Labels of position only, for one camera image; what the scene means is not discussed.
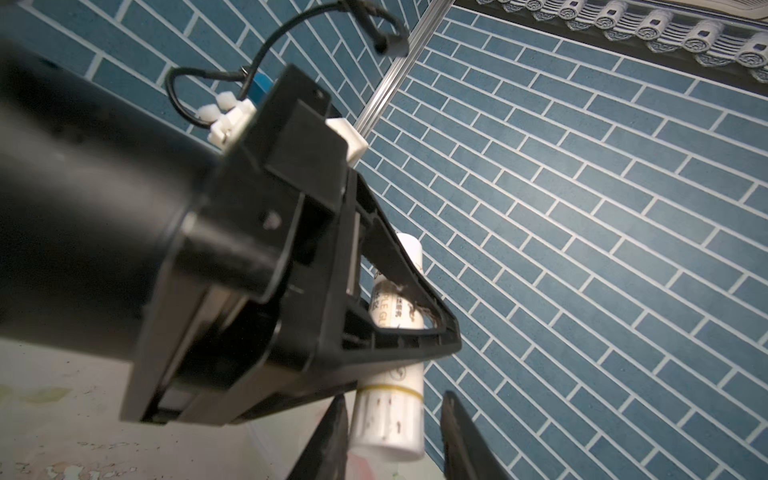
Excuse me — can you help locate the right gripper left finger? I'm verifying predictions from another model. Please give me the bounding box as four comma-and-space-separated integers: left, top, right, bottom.
286, 395, 349, 480

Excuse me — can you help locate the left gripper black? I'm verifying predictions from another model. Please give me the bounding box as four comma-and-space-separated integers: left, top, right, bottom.
120, 66, 462, 425

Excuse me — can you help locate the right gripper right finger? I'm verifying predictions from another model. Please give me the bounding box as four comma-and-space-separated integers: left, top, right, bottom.
440, 391, 509, 480

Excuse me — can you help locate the white glue stick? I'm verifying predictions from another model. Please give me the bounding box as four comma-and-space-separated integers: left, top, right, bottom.
349, 232, 427, 463

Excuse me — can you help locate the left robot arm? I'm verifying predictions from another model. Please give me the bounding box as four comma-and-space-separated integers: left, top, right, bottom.
1, 41, 461, 425

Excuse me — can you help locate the decorative roof tile trim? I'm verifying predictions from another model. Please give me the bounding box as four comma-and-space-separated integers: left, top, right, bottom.
456, 1, 767, 97

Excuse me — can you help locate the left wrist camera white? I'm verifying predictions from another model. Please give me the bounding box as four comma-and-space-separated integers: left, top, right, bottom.
195, 91, 370, 166

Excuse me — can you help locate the right corner aluminium post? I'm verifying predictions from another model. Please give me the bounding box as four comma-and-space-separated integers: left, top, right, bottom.
354, 0, 454, 138

